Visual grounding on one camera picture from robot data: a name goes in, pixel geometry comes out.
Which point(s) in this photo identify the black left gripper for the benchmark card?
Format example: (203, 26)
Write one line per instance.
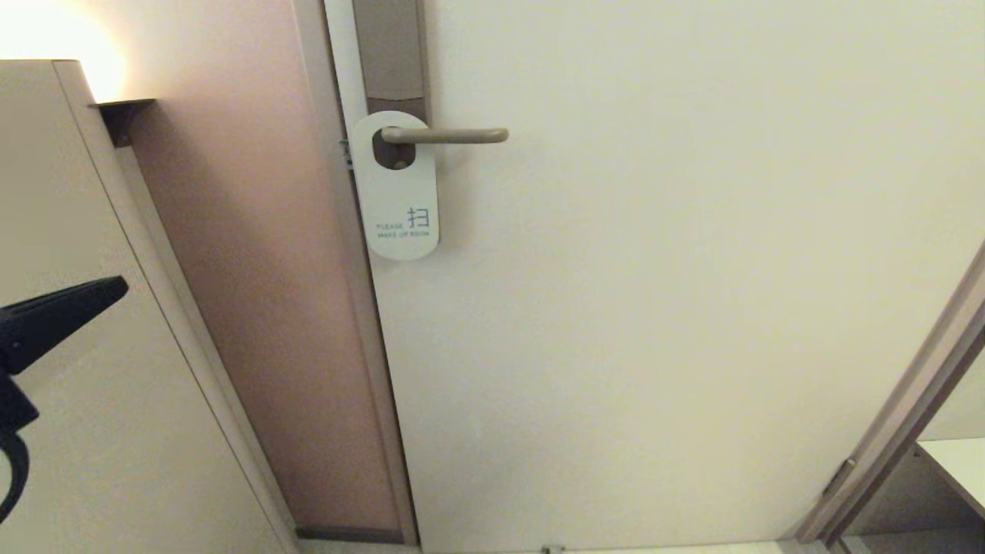
(11, 404)

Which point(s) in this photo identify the blue do-not-disturb door hanger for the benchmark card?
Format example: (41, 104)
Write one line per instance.
(396, 200)

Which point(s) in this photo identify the brown door lock plate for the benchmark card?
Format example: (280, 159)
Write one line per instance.
(391, 54)

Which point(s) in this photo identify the cream door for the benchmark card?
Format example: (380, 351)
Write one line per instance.
(654, 308)

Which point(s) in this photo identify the beige cabinet panel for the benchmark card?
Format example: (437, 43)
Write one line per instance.
(115, 423)

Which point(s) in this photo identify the pale wardrobe shelf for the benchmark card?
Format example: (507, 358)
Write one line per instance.
(962, 462)

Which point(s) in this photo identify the dark wall lamp bracket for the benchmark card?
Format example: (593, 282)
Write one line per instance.
(123, 114)

